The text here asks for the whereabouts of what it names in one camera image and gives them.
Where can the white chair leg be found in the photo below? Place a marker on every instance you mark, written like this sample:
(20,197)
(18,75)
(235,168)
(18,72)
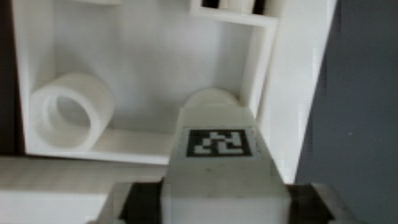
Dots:
(222,185)

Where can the white U-shaped fence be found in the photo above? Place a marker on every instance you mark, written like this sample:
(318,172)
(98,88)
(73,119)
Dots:
(53,188)

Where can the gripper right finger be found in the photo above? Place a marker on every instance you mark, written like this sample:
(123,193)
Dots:
(343,216)

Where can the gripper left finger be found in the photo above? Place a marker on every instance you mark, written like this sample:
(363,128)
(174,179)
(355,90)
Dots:
(108,216)

